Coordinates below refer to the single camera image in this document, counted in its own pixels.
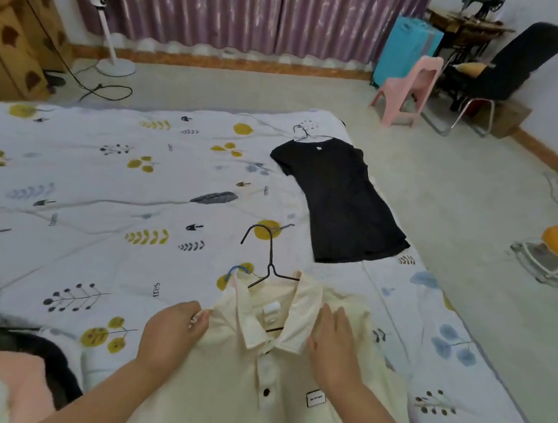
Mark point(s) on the person's right hand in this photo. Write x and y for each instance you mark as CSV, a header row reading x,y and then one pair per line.
x,y
338,359

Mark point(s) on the person's left hand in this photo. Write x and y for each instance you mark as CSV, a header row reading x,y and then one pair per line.
x,y
168,341

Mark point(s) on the pale yellow polo shirt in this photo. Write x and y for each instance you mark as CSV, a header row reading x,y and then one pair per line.
x,y
239,403

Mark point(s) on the blue plastic hanger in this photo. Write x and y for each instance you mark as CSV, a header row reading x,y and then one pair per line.
x,y
238,268

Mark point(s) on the black leather jacket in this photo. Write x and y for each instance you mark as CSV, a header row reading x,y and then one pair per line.
x,y
58,369

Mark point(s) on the black t-shirt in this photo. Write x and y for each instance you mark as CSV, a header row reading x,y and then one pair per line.
x,y
344,201

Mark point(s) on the person's left forearm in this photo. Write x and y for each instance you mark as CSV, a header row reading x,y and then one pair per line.
x,y
105,399

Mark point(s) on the pink plastic chair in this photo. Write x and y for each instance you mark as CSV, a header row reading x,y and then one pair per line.
x,y
406,90

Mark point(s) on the cardboard box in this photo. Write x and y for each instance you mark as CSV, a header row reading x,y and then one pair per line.
x,y
505,116

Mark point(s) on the teal box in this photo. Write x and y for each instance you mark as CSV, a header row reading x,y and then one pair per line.
x,y
405,48

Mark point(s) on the purple curtain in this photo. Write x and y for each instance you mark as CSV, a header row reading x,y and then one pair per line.
x,y
231,5

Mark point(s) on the wooden cabinet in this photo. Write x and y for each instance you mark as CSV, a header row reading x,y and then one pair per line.
x,y
14,32

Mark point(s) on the black office chair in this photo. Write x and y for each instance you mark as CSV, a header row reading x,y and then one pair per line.
x,y
523,60

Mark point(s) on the black sewing machine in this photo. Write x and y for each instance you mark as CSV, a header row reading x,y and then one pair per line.
x,y
482,2

